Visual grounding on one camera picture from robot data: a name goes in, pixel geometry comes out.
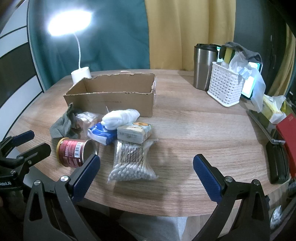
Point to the teal curtain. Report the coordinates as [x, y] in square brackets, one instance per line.
[104, 46]

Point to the beige soap box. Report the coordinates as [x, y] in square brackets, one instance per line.
[131, 134]

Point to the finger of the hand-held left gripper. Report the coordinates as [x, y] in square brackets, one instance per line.
[34, 154]
[23, 136]

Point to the red book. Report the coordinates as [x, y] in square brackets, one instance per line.
[289, 134]

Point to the yellow curtain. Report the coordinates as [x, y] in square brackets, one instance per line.
[286, 58]
[185, 34]

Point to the steel tumbler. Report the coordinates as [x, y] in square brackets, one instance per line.
[203, 69]

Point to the blue tissue pack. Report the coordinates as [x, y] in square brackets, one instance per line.
[99, 134]

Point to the dark flat tray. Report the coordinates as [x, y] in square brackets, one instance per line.
[261, 122]

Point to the yellow bottle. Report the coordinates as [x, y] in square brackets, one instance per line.
[227, 55]

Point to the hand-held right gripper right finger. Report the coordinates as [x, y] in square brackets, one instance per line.
[205, 172]

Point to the yellow packet in plastic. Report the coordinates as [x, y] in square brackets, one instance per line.
[270, 109]

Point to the bag of cotton swabs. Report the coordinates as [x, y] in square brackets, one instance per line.
[131, 166]

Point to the white crumpled paper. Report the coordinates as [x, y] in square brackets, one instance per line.
[276, 217]

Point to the red can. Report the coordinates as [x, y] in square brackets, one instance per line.
[71, 153]

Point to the grey-green sock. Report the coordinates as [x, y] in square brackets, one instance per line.
[62, 127]

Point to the white cloth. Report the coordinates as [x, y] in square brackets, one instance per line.
[120, 118]

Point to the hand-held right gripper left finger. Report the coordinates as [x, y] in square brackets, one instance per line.
[86, 173]

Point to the black case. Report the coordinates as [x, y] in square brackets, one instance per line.
[277, 162]

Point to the clear plastic bag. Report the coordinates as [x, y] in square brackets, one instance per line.
[257, 92]

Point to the clear plastic snack packet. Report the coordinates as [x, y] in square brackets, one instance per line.
[89, 118]

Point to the cardboard box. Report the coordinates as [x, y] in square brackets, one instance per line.
[111, 104]

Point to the white desk lamp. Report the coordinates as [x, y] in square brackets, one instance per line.
[81, 74]

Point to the grey cloth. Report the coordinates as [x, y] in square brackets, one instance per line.
[251, 55]

